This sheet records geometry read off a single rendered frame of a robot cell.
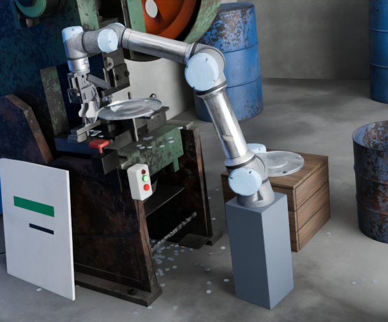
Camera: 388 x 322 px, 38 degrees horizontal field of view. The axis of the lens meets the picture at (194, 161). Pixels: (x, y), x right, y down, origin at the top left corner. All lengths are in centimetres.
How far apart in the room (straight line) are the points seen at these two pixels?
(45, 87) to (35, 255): 81
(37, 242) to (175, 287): 68
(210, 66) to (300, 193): 98
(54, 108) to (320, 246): 140
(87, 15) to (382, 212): 157
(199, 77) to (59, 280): 126
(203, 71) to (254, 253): 79
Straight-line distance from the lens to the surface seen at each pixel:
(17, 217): 287
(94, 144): 223
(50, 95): 261
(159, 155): 255
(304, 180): 272
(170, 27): 271
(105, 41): 205
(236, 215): 227
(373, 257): 274
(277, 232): 231
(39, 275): 285
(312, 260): 272
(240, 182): 204
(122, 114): 247
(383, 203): 275
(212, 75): 193
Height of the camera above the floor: 146
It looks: 22 degrees down
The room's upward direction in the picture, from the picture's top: 8 degrees counter-clockwise
